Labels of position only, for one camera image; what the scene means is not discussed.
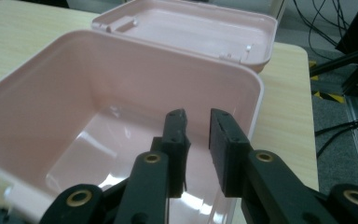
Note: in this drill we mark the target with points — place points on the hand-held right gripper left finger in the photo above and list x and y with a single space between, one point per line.
177 155

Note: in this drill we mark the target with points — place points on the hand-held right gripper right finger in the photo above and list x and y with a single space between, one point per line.
228 155

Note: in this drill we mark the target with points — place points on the pink plastic storage box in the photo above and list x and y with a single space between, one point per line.
74 102

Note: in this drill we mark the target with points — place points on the pink plastic box lid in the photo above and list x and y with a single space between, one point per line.
192 31

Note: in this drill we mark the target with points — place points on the yellow black hazard tape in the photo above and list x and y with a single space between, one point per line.
331 97

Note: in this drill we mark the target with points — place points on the black metal stand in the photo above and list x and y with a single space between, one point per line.
357 53

